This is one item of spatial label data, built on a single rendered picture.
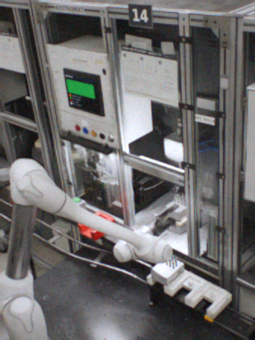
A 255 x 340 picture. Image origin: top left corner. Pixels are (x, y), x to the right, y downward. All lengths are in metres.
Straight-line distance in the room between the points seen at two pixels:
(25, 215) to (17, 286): 0.35
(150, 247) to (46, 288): 0.75
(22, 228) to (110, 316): 0.63
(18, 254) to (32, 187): 0.43
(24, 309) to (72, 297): 0.45
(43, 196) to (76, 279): 0.84
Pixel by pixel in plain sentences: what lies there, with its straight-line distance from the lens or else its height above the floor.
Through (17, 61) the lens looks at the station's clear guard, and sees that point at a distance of 2.75.
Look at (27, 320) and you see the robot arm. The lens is 2.13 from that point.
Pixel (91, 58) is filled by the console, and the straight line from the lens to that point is 2.21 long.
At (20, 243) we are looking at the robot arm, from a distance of 2.15.
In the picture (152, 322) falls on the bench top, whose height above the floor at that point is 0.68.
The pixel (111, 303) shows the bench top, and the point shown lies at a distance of 2.45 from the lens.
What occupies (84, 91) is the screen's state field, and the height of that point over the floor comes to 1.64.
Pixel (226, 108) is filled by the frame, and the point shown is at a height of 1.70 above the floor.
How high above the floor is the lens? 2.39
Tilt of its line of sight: 29 degrees down
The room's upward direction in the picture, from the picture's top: 6 degrees counter-clockwise
